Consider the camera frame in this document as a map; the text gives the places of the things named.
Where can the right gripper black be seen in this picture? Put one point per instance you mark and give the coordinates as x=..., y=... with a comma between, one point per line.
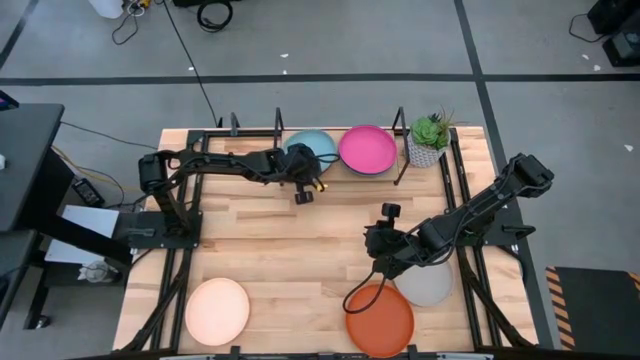
x=392, y=247

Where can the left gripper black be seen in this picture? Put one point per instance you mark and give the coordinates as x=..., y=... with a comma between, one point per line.
x=300, y=165

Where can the light teal plate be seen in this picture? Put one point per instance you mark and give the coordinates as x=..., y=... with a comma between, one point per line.
x=312, y=137

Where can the magenta plate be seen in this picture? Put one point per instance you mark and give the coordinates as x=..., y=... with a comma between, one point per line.
x=367, y=149

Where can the orange plate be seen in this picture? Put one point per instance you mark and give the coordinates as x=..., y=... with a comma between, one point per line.
x=385, y=325

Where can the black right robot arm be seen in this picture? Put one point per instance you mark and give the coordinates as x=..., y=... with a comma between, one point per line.
x=475, y=210

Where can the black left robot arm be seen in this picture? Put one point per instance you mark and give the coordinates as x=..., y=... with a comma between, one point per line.
x=225, y=162

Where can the grey plate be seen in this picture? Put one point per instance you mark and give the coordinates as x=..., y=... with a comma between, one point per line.
x=430, y=289

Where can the succulent in white textured pot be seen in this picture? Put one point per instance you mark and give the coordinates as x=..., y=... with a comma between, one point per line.
x=427, y=137

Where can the peach plate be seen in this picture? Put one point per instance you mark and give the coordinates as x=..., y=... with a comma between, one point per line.
x=217, y=311

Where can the black power brick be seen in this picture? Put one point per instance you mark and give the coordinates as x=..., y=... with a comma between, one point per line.
x=88, y=192

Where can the black mat with hazard stripes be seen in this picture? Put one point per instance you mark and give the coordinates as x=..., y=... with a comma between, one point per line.
x=600, y=305

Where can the white flat board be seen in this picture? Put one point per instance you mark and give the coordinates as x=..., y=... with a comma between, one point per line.
x=85, y=222

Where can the clear plastic bag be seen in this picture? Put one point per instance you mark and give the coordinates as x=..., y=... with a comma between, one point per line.
x=97, y=272

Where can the white bucket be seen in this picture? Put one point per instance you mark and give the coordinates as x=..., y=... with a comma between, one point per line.
x=106, y=7

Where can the black desk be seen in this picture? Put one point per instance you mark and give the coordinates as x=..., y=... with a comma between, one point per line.
x=25, y=160

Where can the dark device with coloured screen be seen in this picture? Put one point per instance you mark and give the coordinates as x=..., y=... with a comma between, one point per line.
x=7, y=101

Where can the black equipment case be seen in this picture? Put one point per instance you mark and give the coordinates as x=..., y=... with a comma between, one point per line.
x=617, y=12
x=625, y=47

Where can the black aluminium rig frame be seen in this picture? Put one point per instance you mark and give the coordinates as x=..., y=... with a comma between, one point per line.
x=173, y=325

